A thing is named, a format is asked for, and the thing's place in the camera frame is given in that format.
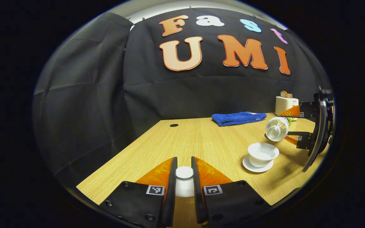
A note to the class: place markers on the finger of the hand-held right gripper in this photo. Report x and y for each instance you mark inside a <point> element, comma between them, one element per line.
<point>304,141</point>
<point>309,110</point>

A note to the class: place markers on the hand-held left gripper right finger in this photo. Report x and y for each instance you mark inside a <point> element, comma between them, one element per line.
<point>196,196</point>

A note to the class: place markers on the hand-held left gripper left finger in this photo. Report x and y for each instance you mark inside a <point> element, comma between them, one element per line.
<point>172,190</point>

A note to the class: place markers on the water bottle with white label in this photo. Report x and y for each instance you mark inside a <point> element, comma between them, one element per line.
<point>277,129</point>

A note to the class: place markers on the white teacup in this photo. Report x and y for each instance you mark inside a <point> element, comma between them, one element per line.
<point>261,153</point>

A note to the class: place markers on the white toaster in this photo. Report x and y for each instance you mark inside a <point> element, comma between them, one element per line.
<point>284,106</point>

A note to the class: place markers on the white saucer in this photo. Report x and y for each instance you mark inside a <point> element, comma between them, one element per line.
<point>252,167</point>

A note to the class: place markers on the blue cloth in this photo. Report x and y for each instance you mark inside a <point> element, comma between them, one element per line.
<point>238,117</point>

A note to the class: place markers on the black backdrop cloth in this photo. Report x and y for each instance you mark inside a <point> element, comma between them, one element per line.
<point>90,95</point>

